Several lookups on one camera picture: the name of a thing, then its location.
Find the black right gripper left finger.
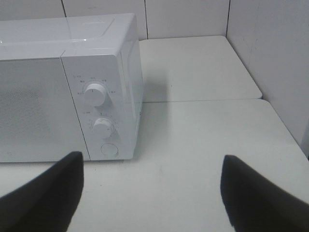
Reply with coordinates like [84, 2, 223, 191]
[0, 151, 84, 232]

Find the upper white power knob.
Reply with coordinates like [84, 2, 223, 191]
[84, 83, 107, 107]

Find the white microwave door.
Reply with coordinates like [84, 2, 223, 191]
[0, 58, 89, 162]

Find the round door release button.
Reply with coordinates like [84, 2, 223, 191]
[101, 143, 118, 156]

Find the white microwave oven body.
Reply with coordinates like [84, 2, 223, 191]
[0, 14, 143, 161]

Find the white timer knob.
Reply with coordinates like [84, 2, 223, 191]
[93, 118, 115, 139]

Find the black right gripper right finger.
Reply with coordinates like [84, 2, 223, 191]
[221, 155, 309, 232]

